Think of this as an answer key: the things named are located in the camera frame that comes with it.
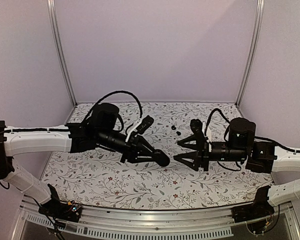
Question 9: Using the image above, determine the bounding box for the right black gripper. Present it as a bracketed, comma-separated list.
[173, 134, 247, 172]

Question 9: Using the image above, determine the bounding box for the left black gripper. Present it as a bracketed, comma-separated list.
[96, 128, 159, 164]

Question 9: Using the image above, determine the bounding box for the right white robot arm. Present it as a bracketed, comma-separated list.
[173, 117, 300, 218]

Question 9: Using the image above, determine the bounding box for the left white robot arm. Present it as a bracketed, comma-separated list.
[0, 103, 170, 217]

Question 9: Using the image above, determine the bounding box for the floral patterned table mat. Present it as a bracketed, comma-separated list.
[41, 102, 273, 210]

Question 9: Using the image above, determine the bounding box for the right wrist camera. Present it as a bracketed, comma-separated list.
[190, 119, 212, 143]

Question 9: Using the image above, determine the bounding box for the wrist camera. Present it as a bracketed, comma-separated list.
[125, 115, 154, 136]
[190, 119, 212, 143]

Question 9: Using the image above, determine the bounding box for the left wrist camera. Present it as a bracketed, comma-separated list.
[125, 115, 154, 136]

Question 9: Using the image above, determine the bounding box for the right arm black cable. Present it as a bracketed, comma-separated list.
[204, 107, 235, 141]

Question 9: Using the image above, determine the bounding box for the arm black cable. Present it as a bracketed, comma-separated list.
[86, 90, 143, 126]
[204, 107, 235, 141]

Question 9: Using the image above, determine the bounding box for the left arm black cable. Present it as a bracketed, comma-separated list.
[86, 90, 143, 126]

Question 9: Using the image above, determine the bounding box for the front aluminium rail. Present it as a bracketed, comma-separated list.
[12, 197, 300, 240]

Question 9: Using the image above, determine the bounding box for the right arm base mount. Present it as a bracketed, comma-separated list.
[231, 185, 281, 236]

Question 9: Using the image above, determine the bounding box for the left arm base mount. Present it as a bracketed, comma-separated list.
[38, 184, 83, 223]

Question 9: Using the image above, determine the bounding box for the right aluminium frame post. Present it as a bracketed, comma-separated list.
[235, 0, 265, 109]

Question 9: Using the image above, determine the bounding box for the aluminium frame post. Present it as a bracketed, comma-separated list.
[46, 0, 78, 107]
[235, 0, 265, 109]

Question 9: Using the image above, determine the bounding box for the left aluminium frame post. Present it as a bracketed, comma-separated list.
[46, 0, 78, 107]

